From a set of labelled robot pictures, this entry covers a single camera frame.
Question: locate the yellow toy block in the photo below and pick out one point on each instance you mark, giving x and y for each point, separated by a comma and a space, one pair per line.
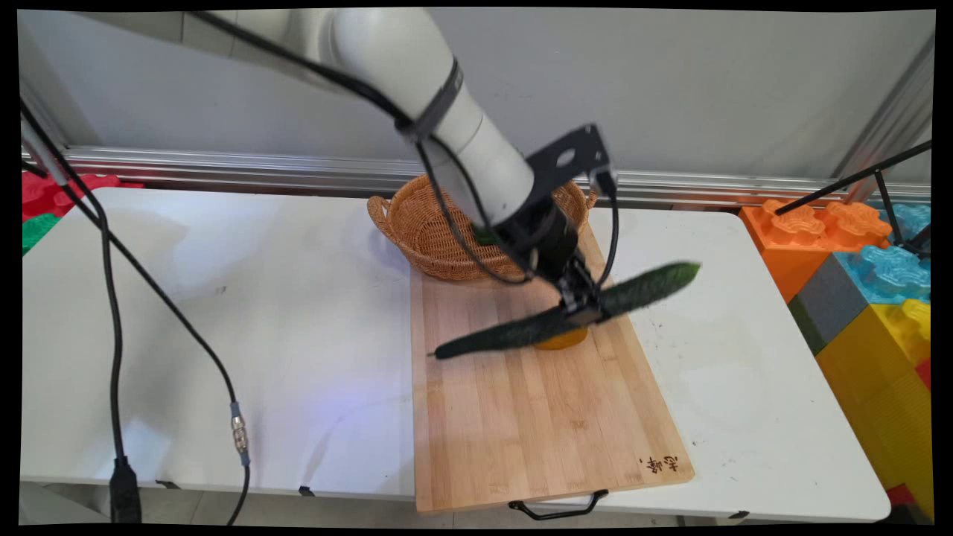
878, 387

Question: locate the dark green cucumber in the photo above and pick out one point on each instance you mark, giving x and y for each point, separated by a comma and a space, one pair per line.
648, 286

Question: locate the blue toy block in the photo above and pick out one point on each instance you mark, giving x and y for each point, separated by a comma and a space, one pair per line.
890, 272
912, 219

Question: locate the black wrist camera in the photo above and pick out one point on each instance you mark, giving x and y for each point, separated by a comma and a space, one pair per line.
604, 182

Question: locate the black tripod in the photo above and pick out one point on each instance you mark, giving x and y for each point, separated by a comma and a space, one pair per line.
856, 177

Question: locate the green toy block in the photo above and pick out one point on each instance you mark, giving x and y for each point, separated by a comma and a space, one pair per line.
37, 231

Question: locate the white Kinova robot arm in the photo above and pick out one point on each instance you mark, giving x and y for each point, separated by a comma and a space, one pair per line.
402, 67

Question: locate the aluminium frame rail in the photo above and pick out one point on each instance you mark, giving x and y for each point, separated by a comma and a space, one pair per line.
223, 167

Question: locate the bamboo cutting board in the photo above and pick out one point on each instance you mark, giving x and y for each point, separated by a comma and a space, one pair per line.
536, 417

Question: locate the green vegetable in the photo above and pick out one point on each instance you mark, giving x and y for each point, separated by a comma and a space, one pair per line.
488, 237

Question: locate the woven wicker basket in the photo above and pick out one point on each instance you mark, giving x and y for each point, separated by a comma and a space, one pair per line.
424, 223

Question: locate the orange toy block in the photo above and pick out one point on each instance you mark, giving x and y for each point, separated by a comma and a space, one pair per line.
797, 231

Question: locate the black camera mounting bracket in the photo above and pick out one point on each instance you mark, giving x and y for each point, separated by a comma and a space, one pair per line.
566, 158

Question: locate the red toy block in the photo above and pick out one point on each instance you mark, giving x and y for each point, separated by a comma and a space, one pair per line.
59, 190

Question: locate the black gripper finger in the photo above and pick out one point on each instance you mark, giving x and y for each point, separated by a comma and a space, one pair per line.
588, 311
572, 286

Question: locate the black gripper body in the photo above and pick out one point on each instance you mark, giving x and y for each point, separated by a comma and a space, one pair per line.
547, 238

